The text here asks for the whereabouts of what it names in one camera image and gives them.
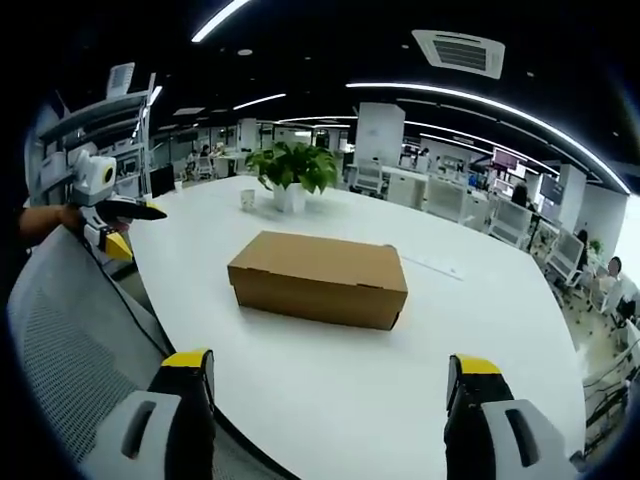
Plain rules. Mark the black computer monitor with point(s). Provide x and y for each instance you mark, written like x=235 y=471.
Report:
x=162 y=180

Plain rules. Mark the white metal shelving rack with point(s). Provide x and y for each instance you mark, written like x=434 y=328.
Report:
x=95 y=125

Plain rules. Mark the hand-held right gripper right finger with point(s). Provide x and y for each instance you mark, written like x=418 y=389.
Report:
x=492 y=425

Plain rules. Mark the brown cardboard shoe box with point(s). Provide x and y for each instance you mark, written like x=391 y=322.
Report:
x=320 y=280

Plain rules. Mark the green potted plant white pot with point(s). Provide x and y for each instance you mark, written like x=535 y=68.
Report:
x=295 y=172

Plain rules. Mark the grey mesh office chair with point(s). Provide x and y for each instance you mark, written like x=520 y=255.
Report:
x=80 y=350

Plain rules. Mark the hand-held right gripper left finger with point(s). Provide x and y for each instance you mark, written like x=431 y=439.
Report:
x=170 y=420

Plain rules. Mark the white paper cup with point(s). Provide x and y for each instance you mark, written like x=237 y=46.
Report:
x=247 y=199

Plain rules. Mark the white mesh office chair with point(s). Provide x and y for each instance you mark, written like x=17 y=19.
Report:
x=565 y=255
x=510 y=222
x=369 y=176

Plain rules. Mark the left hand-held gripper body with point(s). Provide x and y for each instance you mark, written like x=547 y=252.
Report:
x=92 y=177

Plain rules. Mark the ceiling air conditioner vent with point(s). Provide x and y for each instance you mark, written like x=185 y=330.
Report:
x=458 y=51

